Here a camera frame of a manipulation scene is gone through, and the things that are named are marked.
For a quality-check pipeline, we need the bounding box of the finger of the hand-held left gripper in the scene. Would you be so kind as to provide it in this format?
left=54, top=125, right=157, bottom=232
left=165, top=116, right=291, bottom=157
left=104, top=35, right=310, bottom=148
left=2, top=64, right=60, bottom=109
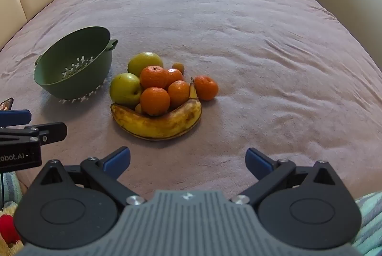
left=0, top=109, right=32, bottom=128
left=0, top=122, right=68, bottom=145

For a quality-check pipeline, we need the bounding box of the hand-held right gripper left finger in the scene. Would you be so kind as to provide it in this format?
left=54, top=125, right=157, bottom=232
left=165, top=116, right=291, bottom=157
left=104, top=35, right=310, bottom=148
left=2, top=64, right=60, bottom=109
left=32, top=146, right=147, bottom=207

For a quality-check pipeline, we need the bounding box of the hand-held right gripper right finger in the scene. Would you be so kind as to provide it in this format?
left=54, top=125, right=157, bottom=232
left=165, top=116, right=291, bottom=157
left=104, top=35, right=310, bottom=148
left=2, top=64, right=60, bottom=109
left=231, top=148, right=350, bottom=207

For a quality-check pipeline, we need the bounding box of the ripe spotted banana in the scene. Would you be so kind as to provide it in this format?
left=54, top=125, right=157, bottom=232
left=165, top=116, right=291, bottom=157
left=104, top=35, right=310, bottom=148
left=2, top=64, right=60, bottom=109
left=110, top=78, right=203, bottom=141

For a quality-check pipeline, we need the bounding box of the orange tangerine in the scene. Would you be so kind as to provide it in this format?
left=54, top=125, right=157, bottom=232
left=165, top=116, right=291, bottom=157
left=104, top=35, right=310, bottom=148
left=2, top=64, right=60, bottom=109
left=140, top=65, right=169, bottom=90
left=194, top=76, right=219, bottom=101
left=165, top=68, right=184, bottom=85
left=140, top=87, right=171, bottom=116
left=167, top=80, right=191, bottom=109

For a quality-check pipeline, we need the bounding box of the large green apple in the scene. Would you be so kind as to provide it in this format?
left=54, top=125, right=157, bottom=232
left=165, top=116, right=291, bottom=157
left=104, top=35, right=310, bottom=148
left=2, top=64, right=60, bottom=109
left=128, top=52, right=164, bottom=77
left=109, top=73, right=142, bottom=106

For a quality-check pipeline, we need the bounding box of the green plastic colander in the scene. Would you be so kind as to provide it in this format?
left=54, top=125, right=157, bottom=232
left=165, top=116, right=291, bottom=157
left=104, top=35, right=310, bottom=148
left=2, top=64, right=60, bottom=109
left=34, top=26, right=118, bottom=100

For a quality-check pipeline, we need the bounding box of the smartphone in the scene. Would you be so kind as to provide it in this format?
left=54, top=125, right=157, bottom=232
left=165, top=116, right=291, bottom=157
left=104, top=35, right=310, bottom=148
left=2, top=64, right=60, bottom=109
left=0, top=97, right=14, bottom=112

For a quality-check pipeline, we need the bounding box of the red and yellow plush toy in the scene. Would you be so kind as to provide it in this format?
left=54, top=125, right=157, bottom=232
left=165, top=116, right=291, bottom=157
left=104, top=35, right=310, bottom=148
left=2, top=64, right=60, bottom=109
left=0, top=205, right=25, bottom=256

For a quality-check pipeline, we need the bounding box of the pink bed blanket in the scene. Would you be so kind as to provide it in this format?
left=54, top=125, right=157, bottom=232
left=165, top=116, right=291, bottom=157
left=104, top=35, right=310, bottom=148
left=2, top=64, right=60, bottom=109
left=0, top=0, right=382, bottom=203

